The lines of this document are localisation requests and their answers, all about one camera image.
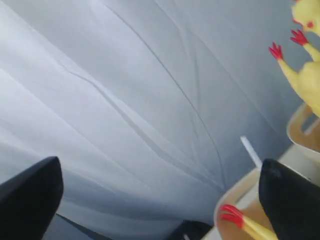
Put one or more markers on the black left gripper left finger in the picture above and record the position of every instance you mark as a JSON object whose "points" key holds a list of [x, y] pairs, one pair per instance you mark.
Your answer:
{"points": [[29, 200]]}

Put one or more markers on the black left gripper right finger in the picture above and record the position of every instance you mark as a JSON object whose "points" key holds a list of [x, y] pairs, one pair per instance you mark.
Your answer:
{"points": [[290, 201]]}

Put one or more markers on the headless yellow rubber chicken body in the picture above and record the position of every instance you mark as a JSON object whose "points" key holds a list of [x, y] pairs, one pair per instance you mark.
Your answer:
{"points": [[256, 231]]}

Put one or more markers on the yellow rubber chicken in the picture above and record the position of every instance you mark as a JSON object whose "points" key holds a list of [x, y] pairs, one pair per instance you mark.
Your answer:
{"points": [[306, 81], [307, 14]]}

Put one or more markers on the yellow rubber chicken front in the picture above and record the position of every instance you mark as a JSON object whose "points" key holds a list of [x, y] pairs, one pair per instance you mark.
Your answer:
{"points": [[307, 14]]}

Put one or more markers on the cream bin marked X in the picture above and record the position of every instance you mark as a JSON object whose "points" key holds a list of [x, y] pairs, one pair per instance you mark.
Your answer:
{"points": [[244, 196]]}

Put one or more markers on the cream bin marked O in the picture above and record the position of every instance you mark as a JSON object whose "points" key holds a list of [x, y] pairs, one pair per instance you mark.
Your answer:
{"points": [[303, 129]]}

